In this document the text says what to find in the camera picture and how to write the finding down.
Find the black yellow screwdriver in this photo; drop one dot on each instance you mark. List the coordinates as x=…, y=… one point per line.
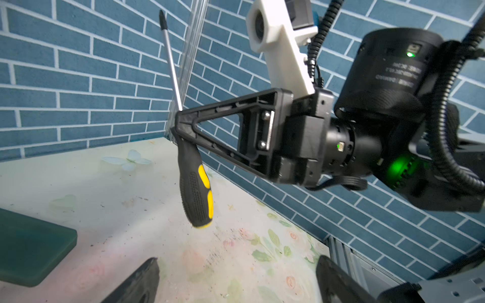
x=194, y=184

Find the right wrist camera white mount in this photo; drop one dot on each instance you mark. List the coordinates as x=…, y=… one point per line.
x=278, y=29

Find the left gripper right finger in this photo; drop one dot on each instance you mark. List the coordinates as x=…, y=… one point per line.
x=333, y=283

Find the green rectangular block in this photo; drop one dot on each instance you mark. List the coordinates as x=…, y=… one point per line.
x=31, y=248

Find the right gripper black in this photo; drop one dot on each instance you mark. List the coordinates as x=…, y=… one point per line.
x=307, y=140

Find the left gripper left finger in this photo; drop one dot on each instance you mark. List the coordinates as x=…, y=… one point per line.
x=141, y=286

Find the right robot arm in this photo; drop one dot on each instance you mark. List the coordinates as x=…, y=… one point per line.
x=383, y=124

